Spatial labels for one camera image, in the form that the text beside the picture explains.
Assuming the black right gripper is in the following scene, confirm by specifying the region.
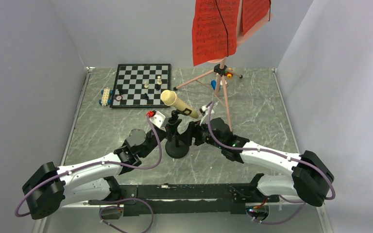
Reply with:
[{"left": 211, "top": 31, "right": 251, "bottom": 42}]
[{"left": 178, "top": 117, "right": 224, "bottom": 150}]

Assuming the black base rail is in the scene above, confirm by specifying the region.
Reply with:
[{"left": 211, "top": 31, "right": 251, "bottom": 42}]
[{"left": 88, "top": 175, "right": 279, "bottom": 216}]

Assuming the blue toy block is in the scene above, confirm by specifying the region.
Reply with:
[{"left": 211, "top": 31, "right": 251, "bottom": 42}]
[{"left": 210, "top": 80, "right": 217, "bottom": 90}]

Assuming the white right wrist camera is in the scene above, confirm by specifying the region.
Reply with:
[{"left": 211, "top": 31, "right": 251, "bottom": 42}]
[{"left": 199, "top": 102, "right": 214, "bottom": 124}]

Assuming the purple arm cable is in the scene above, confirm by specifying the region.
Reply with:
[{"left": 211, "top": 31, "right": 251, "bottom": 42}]
[
  {"left": 14, "top": 116, "right": 163, "bottom": 233},
  {"left": 205, "top": 101, "right": 337, "bottom": 226}
]

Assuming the red sheet music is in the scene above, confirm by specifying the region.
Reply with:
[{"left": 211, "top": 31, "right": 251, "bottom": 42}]
[
  {"left": 240, "top": 0, "right": 271, "bottom": 36},
  {"left": 192, "top": 0, "right": 240, "bottom": 66}
]

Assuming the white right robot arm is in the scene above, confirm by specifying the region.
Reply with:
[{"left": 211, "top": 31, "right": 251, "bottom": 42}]
[{"left": 179, "top": 118, "right": 335, "bottom": 207}]

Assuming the gold microphone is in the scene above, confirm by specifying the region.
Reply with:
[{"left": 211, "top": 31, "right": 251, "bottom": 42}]
[{"left": 160, "top": 90, "right": 199, "bottom": 118}]

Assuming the white blue toy brick car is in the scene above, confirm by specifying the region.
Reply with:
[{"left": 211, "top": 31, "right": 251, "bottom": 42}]
[{"left": 99, "top": 87, "right": 113, "bottom": 106}]

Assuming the black microphone stand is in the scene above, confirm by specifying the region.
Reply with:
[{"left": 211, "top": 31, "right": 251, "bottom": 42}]
[{"left": 165, "top": 110, "right": 189, "bottom": 159}]

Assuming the orange yellow toy piece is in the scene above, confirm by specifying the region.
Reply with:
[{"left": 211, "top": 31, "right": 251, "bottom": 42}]
[{"left": 226, "top": 72, "right": 233, "bottom": 79}]

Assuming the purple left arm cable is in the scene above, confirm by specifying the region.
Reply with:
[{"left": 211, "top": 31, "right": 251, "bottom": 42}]
[{"left": 14, "top": 116, "right": 163, "bottom": 233}]

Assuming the red sheet music right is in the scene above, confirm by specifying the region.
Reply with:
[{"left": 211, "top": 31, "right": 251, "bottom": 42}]
[{"left": 240, "top": 0, "right": 271, "bottom": 36}]

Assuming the pink music stand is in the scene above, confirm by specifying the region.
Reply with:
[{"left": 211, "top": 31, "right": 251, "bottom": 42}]
[{"left": 173, "top": 0, "right": 255, "bottom": 125}]

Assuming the black white chessboard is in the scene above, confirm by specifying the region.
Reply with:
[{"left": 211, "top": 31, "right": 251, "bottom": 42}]
[{"left": 110, "top": 64, "right": 171, "bottom": 109}]

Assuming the red sheet music left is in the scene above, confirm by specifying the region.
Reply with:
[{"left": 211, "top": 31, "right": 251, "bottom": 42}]
[{"left": 192, "top": 0, "right": 240, "bottom": 66}]

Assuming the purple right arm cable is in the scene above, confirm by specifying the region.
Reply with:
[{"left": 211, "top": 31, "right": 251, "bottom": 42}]
[{"left": 205, "top": 101, "right": 337, "bottom": 226}]

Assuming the white chess piece tall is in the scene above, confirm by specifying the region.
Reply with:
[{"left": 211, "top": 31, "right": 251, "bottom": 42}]
[{"left": 157, "top": 76, "right": 162, "bottom": 85}]

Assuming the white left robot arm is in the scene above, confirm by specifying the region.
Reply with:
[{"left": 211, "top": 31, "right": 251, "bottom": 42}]
[{"left": 21, "top": 125, "right": 168, "bottom": 220}]

